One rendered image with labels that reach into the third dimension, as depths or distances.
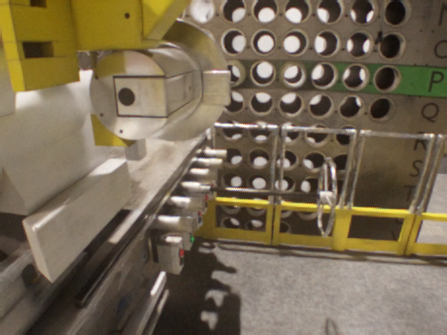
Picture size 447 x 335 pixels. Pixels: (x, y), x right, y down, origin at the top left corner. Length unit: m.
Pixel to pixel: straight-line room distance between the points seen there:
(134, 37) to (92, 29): 0.10
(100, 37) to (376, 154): 2.86
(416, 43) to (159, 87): 2.71
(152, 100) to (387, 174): 2.90
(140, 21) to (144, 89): 0.14
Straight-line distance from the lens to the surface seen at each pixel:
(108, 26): 0.71
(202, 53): 0.94
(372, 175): 3.29
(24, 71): 0.62
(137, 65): 0.71
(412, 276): 2.62
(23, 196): 0.71
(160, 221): 1.23
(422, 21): 3.16
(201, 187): 1.49
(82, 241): 0.79
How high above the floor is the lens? 1.53
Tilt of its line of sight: 22 degrees down
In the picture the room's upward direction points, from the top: straight up
